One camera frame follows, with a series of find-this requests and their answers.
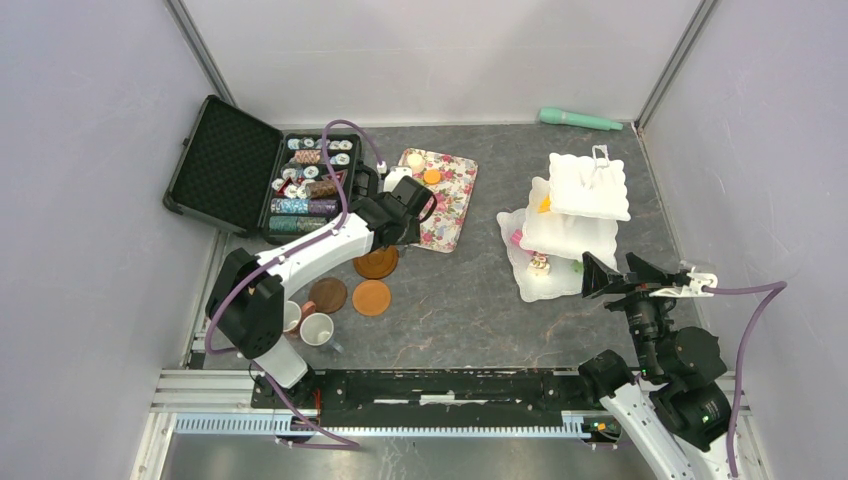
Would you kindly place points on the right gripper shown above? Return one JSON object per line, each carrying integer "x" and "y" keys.
{"x": 652, "y": 278}

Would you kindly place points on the green cake piece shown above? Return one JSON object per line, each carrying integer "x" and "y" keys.
{"x": 578, "y": 267}

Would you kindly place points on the white decorated cake slice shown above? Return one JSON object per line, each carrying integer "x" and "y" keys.
{"x": 539, "y": 264}

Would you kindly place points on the yellow wedge cake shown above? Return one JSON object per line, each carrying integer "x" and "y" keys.
{"x": 544, "y": 205}

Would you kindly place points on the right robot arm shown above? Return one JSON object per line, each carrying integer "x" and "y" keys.
{"x": 672, "y": 408}

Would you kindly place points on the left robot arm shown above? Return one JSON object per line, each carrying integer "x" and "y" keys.
{"x": 250, "y": 291}

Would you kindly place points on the white three-tier cake stand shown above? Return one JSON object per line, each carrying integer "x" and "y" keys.
{"x": 588, "y": 202}

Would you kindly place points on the mint green rolling pin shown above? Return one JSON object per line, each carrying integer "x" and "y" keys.
{"x": 555, "y": 116}

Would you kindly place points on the floral serving tray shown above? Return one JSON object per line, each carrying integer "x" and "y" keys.
{"x": 441, "y": 231}

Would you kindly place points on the orange macaron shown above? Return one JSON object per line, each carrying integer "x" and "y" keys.
{"x": 432, "y": 177}

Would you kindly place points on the cream dome cake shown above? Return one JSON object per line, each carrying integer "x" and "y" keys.
{"x": 416, "y": 162}

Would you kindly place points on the large brown saucer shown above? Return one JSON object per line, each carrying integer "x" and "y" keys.
{"x": 377, "y": 264}

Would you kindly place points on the orange-brown saucer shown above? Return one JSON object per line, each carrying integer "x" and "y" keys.
{"x": 371, "y": 298}

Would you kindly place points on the dark brown saucer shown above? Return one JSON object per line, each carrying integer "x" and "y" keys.
{"x": 328, "y": 295}

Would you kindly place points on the black poker chip case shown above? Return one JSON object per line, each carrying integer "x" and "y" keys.
{"x": 250, "y": 179}

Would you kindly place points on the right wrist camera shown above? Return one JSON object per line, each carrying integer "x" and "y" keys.
{"x": 694, "y": 281}

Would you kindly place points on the white cup grey handle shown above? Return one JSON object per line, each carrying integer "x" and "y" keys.
{"x": 318, "y": 330}

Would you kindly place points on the black mounting rail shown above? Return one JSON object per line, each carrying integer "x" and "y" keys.
{"x": 437, "y": 398}

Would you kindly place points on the white cup pink handle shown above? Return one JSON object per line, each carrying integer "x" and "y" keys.
{"x": 294, "y": 314}

